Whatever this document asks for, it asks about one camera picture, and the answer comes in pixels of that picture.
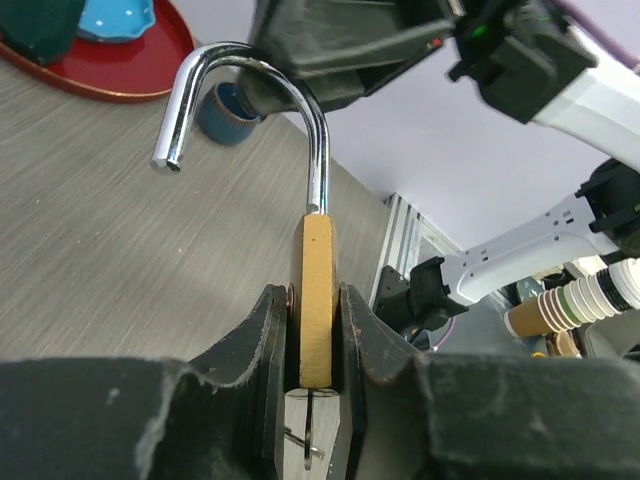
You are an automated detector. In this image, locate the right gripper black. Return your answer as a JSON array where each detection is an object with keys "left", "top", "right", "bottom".
[{"left": 432, "top": 1, "right": 598, "bottom": 124}]

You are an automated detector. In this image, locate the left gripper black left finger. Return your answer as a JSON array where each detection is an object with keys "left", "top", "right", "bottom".
[{"left": 1, "top": 286, "right": 288, "bottom": 479}]

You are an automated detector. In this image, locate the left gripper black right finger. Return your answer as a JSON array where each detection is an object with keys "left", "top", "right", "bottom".
[{"left": 337, "top": 285, "right": 639, "bottom": 479}]

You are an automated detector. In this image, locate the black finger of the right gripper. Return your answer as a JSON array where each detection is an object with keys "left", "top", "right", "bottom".
[
  {"left": 249, "top": 0, "right": 455, "bottom": 78},
  {"left": 236, "top": 64, "right": 415, "bottom": 115}
]

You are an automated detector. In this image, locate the large brass padlock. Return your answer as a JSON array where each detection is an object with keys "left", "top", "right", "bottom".
[{"left": 152, "top": 42, "right": 338, "bottom": 391}]

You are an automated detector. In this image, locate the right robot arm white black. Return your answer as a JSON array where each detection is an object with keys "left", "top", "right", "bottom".
[{"left": 250, "top": 1, "right": 639, "bottom": 333}]

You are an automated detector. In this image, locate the dark blue mug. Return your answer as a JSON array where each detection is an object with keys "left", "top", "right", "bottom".
[{"left": 196, "top": 81, "right": 266, "bottom": 146}]

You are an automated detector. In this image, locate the red round tray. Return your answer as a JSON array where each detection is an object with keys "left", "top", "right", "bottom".
[{"left": 1, "top": 1, "right": 195, "bottom": 103}]

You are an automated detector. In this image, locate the blue dotted plate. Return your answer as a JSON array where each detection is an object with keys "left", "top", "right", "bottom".
[{"left": 77, "top": 0, "right": 156, "bottom": 44}]

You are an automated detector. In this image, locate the stack of paper cups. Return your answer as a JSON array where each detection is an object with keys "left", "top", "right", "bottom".
[{"left": 504, "top": 259, "right": 639, "bottom": 338}]

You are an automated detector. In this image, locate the dark green cup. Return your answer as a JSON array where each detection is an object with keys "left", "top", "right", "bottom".
[{"left": 1, "top": 0, "right": 85, "bottom": 66}]

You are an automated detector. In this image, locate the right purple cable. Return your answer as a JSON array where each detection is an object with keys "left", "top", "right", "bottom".
[{"left": 554, "top": 0, "right": 640, "bottom": 76}]

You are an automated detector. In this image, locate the large padlock key ring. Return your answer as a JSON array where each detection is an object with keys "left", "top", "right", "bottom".
[{"left": 282, "top": 387, "right": 342, "bottom": 472}]

